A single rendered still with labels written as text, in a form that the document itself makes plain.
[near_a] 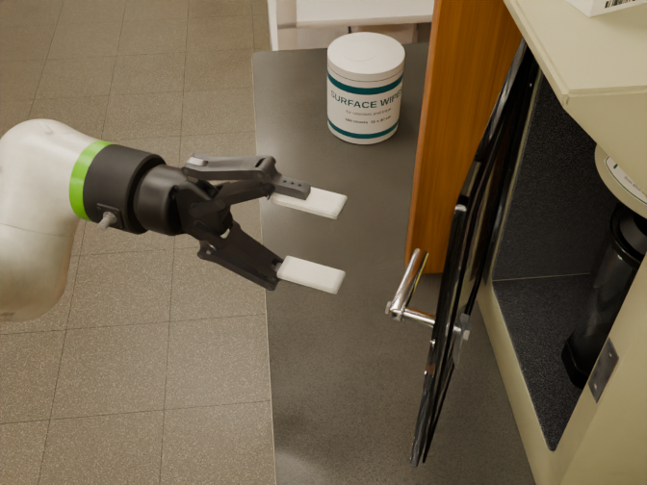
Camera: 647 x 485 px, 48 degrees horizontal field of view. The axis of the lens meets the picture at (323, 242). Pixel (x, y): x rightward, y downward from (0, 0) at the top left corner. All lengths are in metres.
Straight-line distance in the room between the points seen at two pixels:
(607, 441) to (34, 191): 0.65
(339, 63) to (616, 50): 0.80
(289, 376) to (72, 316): 1.45
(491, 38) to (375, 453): 0.50
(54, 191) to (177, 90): 2.35
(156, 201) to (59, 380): 1.47
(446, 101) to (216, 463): 1.33
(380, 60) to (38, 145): 0.61
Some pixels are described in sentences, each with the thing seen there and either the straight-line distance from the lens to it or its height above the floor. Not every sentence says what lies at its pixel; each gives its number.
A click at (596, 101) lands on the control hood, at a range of 0.45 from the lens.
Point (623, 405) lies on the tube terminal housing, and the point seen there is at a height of 1.16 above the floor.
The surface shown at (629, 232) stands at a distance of 0.76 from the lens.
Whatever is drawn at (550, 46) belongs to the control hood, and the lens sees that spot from 0.48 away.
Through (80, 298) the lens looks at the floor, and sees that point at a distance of 2.39.
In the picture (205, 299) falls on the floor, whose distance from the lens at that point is 2.30.
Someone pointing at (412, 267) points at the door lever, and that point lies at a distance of 0.73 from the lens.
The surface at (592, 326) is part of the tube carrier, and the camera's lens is 0.85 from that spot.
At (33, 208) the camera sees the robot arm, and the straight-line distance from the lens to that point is 0.86.
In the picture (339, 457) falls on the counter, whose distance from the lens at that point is 0.91.
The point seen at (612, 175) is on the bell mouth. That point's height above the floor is 1.33.
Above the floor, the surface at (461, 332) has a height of 1.21.
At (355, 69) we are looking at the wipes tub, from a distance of 1.22.
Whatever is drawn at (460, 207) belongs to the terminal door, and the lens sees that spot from 0.54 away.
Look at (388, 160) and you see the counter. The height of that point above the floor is 0.94.
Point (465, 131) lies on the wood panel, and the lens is 0.92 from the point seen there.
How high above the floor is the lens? 1.74
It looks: 46 degrees down
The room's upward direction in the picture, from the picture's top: straight up
